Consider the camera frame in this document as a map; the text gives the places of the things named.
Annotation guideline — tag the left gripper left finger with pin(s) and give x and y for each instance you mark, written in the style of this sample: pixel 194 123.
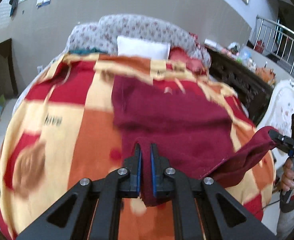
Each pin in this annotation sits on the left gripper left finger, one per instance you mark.
pixel 90 209

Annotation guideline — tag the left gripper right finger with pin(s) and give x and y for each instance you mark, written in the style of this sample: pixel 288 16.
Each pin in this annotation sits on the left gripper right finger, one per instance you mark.
pixel 202 209

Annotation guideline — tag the maroon garment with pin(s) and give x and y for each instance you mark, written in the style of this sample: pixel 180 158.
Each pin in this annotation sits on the maroon garment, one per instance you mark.
pixel 202 131

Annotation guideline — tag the right hand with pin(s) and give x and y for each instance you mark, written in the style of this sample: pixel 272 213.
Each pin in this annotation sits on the right hand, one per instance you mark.
pixel 287 180

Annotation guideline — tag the white ornate chair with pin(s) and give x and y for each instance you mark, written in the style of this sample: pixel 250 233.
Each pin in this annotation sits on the white ornate chair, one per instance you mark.
pixel 280 108

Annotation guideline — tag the dark carved wooden cabinet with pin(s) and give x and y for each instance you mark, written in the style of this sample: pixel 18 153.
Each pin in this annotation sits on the dark carved wooden cabinet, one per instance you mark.
pixel 253 92

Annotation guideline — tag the orange plastic bag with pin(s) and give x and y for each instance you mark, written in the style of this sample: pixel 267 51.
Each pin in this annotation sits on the orange plastic bag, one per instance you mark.
pixel 266 74

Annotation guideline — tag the orange red patterned blanket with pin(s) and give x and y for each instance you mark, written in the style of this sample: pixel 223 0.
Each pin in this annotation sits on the orange red patterned blanket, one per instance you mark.
pixel 64 131

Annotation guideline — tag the metal stair railing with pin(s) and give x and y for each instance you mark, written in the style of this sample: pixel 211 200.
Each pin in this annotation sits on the metal stair railing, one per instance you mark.
pixel 275 41

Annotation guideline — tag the red pillow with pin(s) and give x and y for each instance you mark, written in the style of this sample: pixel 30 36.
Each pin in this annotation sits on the red pillow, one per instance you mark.
pixel 195 65

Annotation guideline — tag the dark wooden side table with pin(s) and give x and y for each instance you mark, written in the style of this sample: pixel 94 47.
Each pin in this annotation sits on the dark wooden side table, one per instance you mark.
pixel 8 85

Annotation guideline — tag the teal cloth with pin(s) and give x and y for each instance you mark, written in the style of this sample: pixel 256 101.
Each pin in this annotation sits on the teal cloth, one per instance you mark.
pixel 86 51

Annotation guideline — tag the white pillow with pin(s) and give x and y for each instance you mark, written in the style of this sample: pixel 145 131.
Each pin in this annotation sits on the white pillow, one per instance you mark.
pixel 128 46

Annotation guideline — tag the floral quilt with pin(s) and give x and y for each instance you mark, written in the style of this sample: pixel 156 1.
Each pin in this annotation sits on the floral quilt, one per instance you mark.
pixel 102 35

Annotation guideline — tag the dark cloth on wall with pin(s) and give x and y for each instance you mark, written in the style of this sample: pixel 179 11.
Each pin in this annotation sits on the dark cloth on wall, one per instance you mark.
pixel 14 4

